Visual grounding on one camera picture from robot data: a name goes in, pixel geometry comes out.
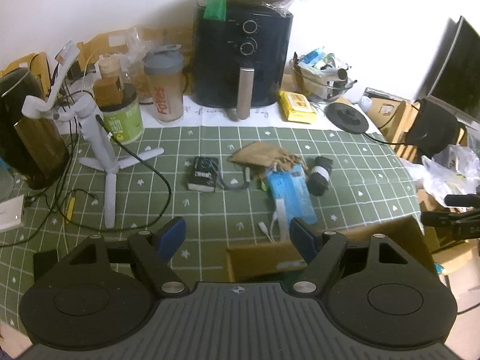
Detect blue wipes pack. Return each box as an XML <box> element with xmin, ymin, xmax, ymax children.
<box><xmin>267</xmin><ymin>164</ymin><xmax>317</xmax><ymax>225</ymax></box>

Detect yellow wet wipes pack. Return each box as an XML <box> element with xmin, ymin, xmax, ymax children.
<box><xmin>279</xmin><ymin>91</ymin><xmax>317</xmax><ymax>125</ymax></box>

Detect black socks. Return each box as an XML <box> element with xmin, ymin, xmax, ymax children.
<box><xmin>307</xmin><ymin>156</ymin><xmax>333</xmax><ymax>197</ymax></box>

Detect tan drawstring pouch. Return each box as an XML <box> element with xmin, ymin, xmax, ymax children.
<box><xmin>229</xmin><ymin>141</ymin><xmax>302</xmax><ymax>172</ymax></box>

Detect black monitor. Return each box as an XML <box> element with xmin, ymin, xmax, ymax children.
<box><xmin>416</xmin><ymin>16</ymin><xmax>479</xmax><ymax>126</ymax></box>

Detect wooden chair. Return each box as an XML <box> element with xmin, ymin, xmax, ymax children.
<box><xmin>378</xmin><ymin>100</ymin><xmax>467</xmax><ymax>164</ymax></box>

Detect black kettle base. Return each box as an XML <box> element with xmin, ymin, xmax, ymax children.
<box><xmin>325</xmin><ymin>102</ymin><xmax>368</xmax><ymax>135</ymax></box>

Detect black tissue pack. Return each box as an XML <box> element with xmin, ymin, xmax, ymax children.
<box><xmin>187</xmin><ymin>156</ymin><xmax>218</xmax><ymax>193</ymax></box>

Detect glass bowl of clutter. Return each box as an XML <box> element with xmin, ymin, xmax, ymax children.
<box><xmin>289</xmin><ymin>47</ymin><xmax>357</xmax><ymax>103</ymax></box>

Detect white plastic bag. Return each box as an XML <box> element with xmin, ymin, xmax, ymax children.
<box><xmin>421</xmin><ymin>145</ymin><xmax>479</xmax><ymax>207</ymax></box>

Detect black cable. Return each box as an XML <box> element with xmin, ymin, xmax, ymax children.
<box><xmin>0</xmin><ymin>114</ymin><xmax>173</xmax><ymax>248</ymax></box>

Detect yellow pen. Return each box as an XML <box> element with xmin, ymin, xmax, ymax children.
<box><xmin>65</xmin><ymin>196</ymin><xmax>76</xmax><ymax>223</ymax></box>

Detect white phone tripod stand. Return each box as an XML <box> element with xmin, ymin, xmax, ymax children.
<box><xmin>22</xmin><ymin>42</ymin><xmax>164</xmax><ymax>232</ymax></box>

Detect grey lid shaker bottle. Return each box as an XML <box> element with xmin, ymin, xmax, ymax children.
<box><xmin>143</xmin><ymin>44</ymin><xmax>184</xmax><ymax>122</ymax></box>

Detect green label jar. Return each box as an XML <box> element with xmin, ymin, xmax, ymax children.
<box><xmin>100</xmin><ymin>83</ymin><xmax>144</xmax><ymax>144</ymax></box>

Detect white usb adapter cable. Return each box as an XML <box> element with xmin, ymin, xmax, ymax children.
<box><xmin>257</xmin><ymin>197</ymin><xmax>288</xmax><ymax>243</ymax></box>

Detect grey wrist strap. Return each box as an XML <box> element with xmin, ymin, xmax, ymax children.
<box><xmin>218</xmin><ymin>166</ymin><xmax>252</xmax><ymax>191</ymax></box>

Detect black air fryer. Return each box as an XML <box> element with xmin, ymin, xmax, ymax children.
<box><xmin>192</xmin><ymin>2</ymin><xmax>293</xmax><ymax>108</ymax></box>

